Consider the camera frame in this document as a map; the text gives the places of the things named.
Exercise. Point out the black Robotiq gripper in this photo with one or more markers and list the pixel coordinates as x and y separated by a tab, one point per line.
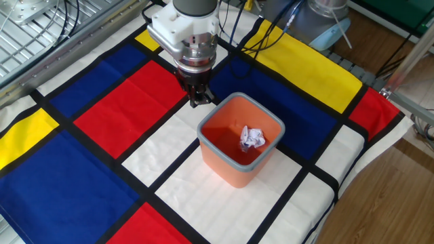
193	78

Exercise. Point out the white paper ball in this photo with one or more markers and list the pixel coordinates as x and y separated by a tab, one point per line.
251	137

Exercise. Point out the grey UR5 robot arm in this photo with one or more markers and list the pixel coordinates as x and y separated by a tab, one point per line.
315	23

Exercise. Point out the orange trash can grey rim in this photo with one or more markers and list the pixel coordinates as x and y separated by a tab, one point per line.
234	173

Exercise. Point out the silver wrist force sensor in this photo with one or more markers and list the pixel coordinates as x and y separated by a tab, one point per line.
196	56

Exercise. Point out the yellow plastic tool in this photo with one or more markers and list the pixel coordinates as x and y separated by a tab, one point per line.
248	4

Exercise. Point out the grey ribbed strip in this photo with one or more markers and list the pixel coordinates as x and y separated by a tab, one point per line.
352	69

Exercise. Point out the colour block checked tablecloth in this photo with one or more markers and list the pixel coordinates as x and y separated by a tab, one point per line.
61	189

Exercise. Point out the silver bolted metal plate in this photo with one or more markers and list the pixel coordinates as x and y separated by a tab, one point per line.
30	10

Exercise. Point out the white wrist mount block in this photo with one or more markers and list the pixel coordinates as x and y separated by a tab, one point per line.
179	27

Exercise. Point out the aluminium corner frame post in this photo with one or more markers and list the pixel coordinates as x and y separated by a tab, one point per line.
407	57

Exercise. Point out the short aluminium frame beam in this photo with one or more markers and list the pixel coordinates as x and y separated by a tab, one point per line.
413	108

